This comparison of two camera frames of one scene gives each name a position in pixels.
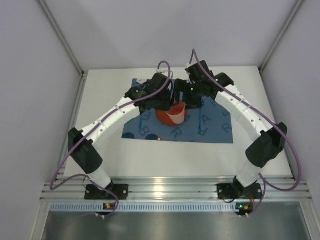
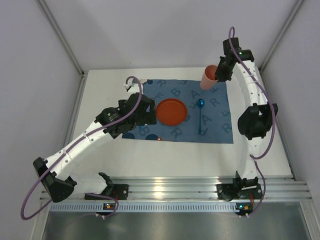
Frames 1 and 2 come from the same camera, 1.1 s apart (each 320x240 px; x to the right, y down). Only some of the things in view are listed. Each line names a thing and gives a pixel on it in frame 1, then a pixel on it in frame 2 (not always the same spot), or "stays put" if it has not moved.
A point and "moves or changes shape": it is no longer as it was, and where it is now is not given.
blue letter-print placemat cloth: [209, 123] stays put
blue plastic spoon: [202, 103] stays put
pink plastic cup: [177, 112] moves or changes shape
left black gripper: [166, 97] -> [152, 111]
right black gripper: [191, 100] -> [222, 71]
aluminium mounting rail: [178, 187] stays put
